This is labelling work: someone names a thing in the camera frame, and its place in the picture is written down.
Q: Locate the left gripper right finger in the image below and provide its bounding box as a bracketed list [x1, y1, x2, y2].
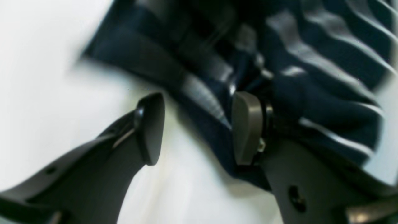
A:
[231, 92, 397, 224]

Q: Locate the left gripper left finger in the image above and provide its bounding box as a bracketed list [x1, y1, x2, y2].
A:
[1, 93, 165, 224]

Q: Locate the black white striped T-shirt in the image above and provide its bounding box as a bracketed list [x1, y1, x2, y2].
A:
[83, 0, 397, 190]

